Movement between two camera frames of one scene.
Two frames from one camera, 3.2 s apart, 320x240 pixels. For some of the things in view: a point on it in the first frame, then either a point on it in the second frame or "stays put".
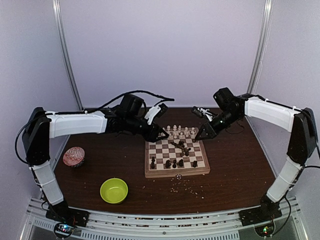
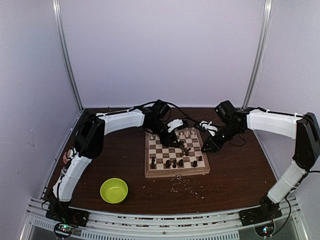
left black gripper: (151, 135) → (166, 141)
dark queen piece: (168, 164) stays put
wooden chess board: (178, 154) stays put
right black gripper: (210, 130) → (216, 146)
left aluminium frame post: (57, 14) stays put
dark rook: (195, 164) stays put
